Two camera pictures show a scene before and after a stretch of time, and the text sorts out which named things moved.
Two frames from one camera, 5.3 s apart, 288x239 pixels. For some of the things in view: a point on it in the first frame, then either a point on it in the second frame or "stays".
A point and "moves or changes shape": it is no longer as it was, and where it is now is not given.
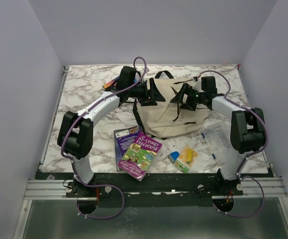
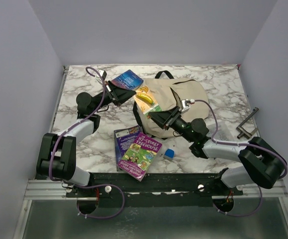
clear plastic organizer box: (217, 137) stays
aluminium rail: (57, 189) stays
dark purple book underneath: (123, 138) stays
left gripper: (153, 93) to (119, 95)
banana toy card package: (186, 159) moves or changes shape
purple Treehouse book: (138, 159) stays
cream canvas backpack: (167, 119) stays
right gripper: (178, 98) to (164, 116)
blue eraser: (173, 156) moves or changes shape
